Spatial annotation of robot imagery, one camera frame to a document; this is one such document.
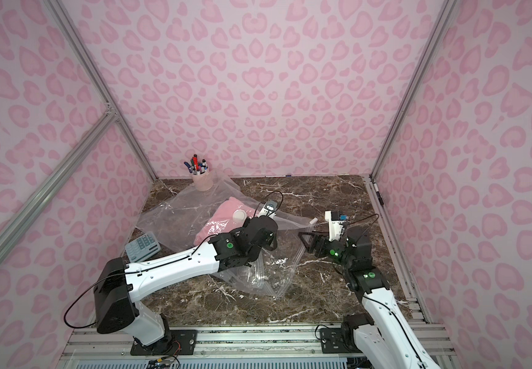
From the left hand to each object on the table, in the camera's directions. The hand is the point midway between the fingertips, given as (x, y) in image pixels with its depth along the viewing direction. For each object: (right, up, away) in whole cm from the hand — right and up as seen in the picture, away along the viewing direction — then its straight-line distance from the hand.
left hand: (267, 216), depth 77 cm
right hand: (+12, -6, -2) cm, 14 cm away
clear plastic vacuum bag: (-34, -3, +29) cm, 45 cm away
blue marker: (-37, +20, +29) cm, 51 cm away
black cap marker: (-31, +23, +32) cm, 50 cm away
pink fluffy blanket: (-15, -1, +14) cm, 20 cm away
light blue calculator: (-51, -14, +16) cm, 55 cm away
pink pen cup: (-30, +14, +30) cm, 45 cm away
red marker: (-33, +22, +27) cm, 48 cm away
